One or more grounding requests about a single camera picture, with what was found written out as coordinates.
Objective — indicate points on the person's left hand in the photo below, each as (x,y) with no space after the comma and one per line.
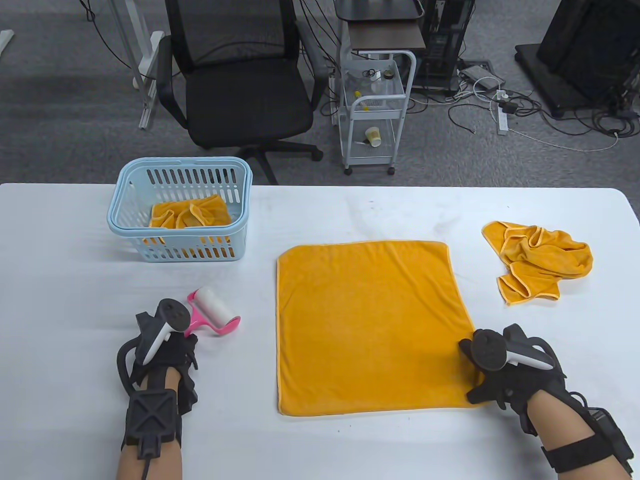
(175,352)

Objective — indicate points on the person's right hand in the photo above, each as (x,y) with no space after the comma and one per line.
(505,387)

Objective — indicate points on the pink lint roller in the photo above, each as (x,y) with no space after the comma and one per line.
(212,305)

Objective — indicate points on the yellow square towel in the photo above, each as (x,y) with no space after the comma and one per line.
(200,212)
(375,325)
(550,255)

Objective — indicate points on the person's left forearm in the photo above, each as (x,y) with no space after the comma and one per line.
(167,462)

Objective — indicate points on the person's right forearm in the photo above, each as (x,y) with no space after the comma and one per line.
(557,425)

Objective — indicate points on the grey tracking controller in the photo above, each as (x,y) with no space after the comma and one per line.
(172,312)
(487,352)

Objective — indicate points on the light blue plastic basket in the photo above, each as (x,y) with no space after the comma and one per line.
(210,161)

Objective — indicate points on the black office chair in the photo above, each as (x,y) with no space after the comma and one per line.
(250,105)

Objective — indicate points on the white power strip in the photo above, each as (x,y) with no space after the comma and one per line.
(502,122)

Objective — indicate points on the white utility cart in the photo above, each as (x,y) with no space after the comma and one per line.
(375,150)

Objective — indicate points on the black power adapter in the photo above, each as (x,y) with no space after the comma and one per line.
(510,106)

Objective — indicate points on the paper cup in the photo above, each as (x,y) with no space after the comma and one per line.
(373,136)

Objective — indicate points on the grey power adapter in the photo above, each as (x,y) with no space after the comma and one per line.
(475,75)

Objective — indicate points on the black computer tower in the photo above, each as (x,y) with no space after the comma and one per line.
(445,45)

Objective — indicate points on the black display stand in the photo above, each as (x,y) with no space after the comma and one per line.
(590,50)

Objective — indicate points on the white desk foot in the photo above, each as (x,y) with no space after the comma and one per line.
(5,41)

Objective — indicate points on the brown board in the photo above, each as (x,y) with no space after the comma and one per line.
(385,36)

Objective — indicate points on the black side table top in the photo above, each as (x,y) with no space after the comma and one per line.
(375,7)

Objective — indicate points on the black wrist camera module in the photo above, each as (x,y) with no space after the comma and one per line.
(152,417)
(607,440)

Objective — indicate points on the white desk leg frame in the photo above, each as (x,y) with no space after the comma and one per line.
(152,60)

